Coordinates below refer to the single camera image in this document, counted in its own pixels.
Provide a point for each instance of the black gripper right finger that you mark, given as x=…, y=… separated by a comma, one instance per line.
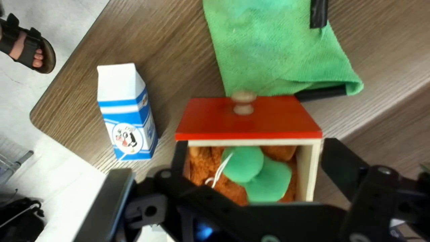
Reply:
x=343, y=168

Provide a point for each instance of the blue white milk carton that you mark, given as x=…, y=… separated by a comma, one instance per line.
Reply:
x=125, y=111

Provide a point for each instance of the foot in black sandal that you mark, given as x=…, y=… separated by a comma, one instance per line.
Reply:
x=27, y=48

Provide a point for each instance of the black flat object under cloth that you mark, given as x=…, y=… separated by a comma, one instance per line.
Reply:
x=320, y=92

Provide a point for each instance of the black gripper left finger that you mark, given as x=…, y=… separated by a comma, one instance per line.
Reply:
x=180, y=158

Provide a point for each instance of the orange stuffed toy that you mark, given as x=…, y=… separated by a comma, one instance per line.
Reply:
x=202, y=165

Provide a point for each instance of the red lid wooden box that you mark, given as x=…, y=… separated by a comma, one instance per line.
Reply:
x=250, y=125

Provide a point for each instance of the green microfibre cloth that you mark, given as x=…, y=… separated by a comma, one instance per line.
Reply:
x=269, y=44

